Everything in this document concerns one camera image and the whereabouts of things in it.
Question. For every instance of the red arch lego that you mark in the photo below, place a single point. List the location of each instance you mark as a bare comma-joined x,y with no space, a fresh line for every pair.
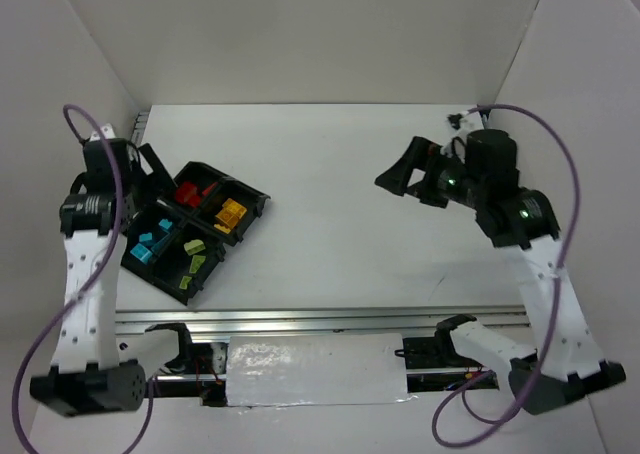
209,189

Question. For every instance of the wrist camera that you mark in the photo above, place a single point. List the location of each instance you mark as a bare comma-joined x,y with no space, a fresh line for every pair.
106,131
463,123

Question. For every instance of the light green slope lego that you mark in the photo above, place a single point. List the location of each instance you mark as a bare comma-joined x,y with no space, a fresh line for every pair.
194,247

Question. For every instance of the orange-yellow lego brick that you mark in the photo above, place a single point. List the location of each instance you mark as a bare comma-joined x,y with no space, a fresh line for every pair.
224,229

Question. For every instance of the red lego with flower print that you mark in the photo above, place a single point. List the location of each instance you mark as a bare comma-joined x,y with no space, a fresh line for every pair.
185,192

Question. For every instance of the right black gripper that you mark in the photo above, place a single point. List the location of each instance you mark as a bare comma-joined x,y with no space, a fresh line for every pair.
426,172

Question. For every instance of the small green lego piece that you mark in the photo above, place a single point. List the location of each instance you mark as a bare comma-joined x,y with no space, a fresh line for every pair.
185,282

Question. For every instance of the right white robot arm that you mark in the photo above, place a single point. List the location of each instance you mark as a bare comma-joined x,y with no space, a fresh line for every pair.
521,224

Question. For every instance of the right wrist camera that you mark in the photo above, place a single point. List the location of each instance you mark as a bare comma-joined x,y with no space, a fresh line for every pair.
463,123

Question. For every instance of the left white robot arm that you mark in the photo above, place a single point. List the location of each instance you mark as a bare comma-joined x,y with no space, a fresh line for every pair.
92,372

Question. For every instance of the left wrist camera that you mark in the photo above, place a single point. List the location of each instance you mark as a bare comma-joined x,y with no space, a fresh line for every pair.
106,131

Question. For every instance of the orange flower lego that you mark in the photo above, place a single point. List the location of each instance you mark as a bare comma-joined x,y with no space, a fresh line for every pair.
231,213

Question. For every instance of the teal rounded lego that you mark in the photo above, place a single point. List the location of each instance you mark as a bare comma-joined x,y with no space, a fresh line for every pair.
142,253

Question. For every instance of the red curved lego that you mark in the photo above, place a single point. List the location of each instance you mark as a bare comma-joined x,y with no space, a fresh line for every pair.
193,201

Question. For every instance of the black four-compartment tray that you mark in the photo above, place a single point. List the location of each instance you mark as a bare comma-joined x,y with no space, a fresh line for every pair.
165,270

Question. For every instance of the aluminium rail frame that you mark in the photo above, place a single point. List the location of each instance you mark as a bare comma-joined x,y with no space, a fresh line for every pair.
332,253

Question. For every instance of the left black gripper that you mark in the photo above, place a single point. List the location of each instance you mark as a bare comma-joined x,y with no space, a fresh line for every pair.
151,164

